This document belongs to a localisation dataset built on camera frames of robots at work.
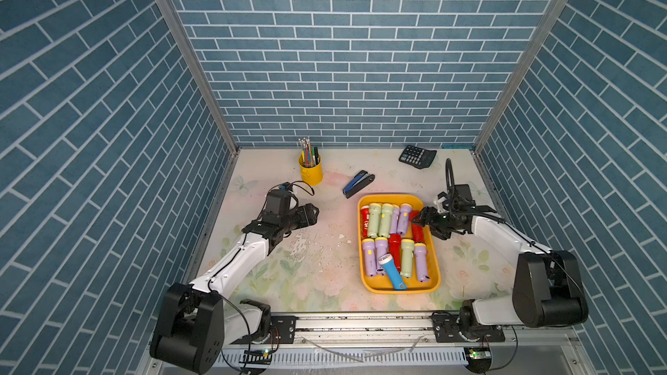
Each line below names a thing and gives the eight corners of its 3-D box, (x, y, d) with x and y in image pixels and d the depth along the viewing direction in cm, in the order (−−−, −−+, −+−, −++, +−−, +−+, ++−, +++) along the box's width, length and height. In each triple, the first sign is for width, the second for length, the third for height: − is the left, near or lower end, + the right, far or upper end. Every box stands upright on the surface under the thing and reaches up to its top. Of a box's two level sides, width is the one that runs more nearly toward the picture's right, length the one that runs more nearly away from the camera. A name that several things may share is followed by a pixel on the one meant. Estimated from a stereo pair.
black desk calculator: (399, 160, 118) (400, 156, 117) (407, 145, 125) (408, 141, 123) (428, 171, 114) (430, 168, 112) (435, 155, 121) (437, 151, 119)
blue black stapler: (348, 198, 105) (348, 195, 103) (338, 190, 108) (338, 186, 106) (374, 179, 112) (374, 175, 110) (364, 171, 115) (364, 167, 113)
